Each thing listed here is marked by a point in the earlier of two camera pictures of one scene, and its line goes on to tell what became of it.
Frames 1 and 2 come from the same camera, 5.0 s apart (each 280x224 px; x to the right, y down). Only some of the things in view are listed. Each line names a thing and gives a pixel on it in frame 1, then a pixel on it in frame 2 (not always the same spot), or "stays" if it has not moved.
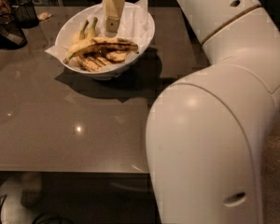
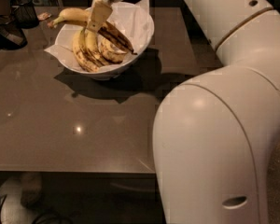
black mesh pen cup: x=25 y=15 stays
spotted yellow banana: x=100 y=43 -> x=80 y=16
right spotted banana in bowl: x=116 y=56 stays
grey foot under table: x=32 y=186 stays
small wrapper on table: x=44 y=16 stays
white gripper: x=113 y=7 -> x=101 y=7
